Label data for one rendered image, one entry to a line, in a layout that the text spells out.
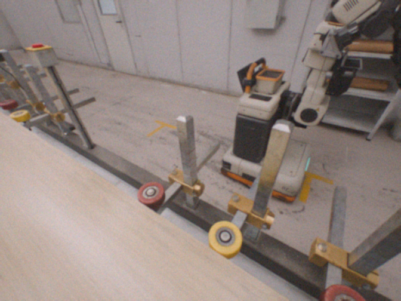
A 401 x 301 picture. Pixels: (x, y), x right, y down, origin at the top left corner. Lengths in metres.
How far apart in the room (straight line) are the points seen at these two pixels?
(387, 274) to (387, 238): 1.26
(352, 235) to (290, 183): 0.55
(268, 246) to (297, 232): 0.93
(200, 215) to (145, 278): 0.35
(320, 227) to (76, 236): 1.56
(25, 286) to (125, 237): 0.20
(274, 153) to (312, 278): 0.44
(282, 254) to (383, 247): 0.29
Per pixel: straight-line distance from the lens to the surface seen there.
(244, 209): 0.59
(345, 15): 1.32
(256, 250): 0.72
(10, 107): 1.62
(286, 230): 1.62
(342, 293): 0.51
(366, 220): 1.97
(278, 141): 0.40
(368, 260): 0.60
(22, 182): 0.85
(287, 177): 1.57
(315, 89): 1.40
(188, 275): 0.47
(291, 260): 0.73
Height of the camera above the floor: 1.34
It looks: 39 degrees down
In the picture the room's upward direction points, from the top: 3 degrees counter-clockwise
